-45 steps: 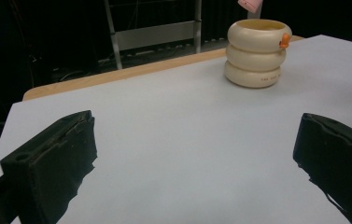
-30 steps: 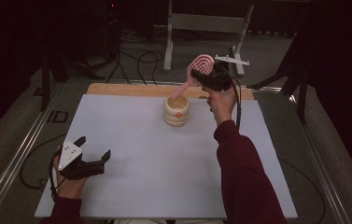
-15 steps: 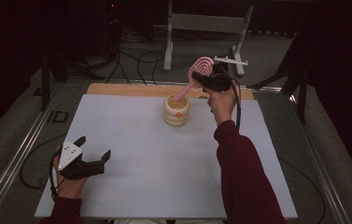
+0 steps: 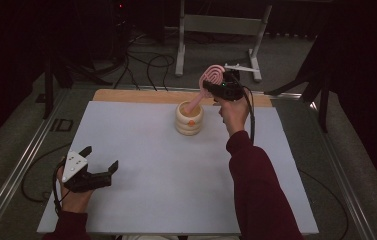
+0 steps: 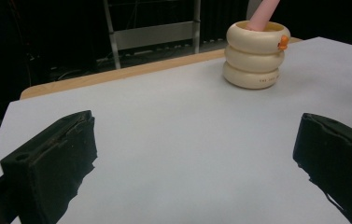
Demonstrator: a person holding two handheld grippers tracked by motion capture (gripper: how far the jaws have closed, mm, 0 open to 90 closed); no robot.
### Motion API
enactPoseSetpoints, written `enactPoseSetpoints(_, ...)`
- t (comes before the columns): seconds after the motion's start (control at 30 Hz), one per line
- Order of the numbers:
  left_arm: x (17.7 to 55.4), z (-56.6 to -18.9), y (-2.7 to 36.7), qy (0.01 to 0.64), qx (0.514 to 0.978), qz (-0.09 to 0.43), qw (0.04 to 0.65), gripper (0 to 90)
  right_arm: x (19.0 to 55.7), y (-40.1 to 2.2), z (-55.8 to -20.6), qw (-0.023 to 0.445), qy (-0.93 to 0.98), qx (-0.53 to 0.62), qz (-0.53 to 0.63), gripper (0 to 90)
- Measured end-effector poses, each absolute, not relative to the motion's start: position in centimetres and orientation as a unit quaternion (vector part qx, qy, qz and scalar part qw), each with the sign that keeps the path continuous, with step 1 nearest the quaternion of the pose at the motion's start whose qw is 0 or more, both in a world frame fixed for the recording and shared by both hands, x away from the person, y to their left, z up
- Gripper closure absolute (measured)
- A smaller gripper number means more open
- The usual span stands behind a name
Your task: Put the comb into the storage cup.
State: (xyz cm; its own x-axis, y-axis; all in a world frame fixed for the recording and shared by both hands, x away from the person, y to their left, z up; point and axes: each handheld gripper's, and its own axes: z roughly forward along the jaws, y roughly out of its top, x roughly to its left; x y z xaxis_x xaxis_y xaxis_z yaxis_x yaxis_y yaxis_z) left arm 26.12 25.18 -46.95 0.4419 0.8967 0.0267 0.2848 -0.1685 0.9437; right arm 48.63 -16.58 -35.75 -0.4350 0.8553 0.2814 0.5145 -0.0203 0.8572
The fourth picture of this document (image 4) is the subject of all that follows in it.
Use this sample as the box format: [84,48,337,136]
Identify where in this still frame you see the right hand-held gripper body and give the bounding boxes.
[214,63,256,102]

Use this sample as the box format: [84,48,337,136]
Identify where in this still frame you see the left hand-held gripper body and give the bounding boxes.
[61,150,114,194]

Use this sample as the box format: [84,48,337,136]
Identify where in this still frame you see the pink hairbrush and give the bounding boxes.
[183,64,226,115]

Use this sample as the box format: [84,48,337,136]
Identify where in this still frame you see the cream ribbed holder cup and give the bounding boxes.
[175,100,205,137]

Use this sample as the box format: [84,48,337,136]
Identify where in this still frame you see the person's left hand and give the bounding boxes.
[56,166,94,214]

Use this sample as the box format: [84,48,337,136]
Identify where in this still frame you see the person's right hand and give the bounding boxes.
[216,93,252,138]

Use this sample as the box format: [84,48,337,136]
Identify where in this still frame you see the pale blue table mat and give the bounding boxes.
[36,100,320,236]

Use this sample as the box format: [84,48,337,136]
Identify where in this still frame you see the white metal stand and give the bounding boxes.
[174,0,273,83]

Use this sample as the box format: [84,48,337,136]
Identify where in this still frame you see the black tripod stand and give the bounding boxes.
[41,54,114,120]

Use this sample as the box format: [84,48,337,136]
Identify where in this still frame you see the black angled stand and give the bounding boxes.
[264,33,333,134]

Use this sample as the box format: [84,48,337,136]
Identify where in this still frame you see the dark equipment with red light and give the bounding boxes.
[109,0,134,38]

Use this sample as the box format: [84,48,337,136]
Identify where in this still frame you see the right hand-held gripper black cable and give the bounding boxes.
[241,85,350,240]

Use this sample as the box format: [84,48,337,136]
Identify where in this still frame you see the hand-held gripper black cable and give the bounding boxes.
[241,85,350,240]
[20,142,73,216]

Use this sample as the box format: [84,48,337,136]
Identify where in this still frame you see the left hand-held gripper black cable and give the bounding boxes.
[20,142,73,216]

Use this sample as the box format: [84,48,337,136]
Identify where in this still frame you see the black floor cables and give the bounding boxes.
[112,46,176,92]

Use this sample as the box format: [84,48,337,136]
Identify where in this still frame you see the aluminium floor rail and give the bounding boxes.
[0,88,71,240]
[309,99,377,240]

